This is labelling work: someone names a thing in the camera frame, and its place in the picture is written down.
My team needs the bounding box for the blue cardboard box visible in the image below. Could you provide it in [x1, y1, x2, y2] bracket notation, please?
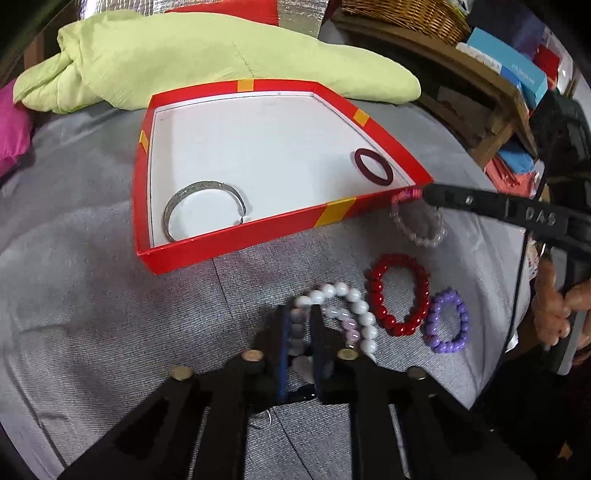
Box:
[457, 27, 549, 109]

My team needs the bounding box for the light green quilt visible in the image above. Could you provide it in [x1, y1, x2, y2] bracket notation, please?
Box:
[13, 9, 422, 114]

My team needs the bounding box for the person's right hand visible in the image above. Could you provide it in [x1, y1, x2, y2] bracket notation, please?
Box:
[531, 257, 591, 357]

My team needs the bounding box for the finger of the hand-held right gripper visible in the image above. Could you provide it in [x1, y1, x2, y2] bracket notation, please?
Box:
[422, 182, 574, 241]

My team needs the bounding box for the wicker basket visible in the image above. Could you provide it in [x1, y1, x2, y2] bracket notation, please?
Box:
[341, 0, 472, 45]

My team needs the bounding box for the maroon hair tie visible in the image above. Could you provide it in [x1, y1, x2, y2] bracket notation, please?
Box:
[353, 148, 393, 187]

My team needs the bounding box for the red cardboard box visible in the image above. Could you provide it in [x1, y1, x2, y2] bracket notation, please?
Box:
[133, 79, 435, 276]

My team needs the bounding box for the silver metal bangle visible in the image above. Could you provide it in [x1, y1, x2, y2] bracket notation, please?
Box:
[163, 181, 247, 243]

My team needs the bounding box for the magenta pillow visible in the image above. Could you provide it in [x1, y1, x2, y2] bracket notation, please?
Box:
[0, 85, 35, 178]

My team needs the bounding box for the silver foil panel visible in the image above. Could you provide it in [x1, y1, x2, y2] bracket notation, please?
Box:
[276, 0, 329, 40]

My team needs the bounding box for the red bead bracelet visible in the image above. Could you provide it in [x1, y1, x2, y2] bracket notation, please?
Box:
[365, 253, 432, 337]

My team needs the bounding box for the red cushion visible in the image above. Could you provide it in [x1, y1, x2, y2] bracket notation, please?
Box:
[164, 0, 280, 27]

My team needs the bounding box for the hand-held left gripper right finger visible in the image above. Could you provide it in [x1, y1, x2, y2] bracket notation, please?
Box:
[307, 305, 537, 480]

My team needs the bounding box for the black cable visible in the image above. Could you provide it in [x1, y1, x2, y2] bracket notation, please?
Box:
[505, 228, 529, 349]

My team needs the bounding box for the purple bead bracelet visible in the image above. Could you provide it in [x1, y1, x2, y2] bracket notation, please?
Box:
[425, 288, 471, 354]

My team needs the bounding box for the clear pink bead bracelet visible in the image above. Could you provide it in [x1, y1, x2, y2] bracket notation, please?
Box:
[390, 188, 448, 248]

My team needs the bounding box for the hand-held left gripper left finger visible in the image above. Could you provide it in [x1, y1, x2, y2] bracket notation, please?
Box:
[60, 305, 296, 480]

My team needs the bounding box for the wooden shelf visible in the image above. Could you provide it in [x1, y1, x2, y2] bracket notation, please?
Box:
[330, 11, 539, 169]

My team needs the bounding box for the small pink bead bracelet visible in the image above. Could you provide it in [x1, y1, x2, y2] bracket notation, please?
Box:
[323, 304, 363, 350]

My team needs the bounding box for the white bead bracelet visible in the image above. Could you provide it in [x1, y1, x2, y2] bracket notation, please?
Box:
[287, 282, 380, 384]

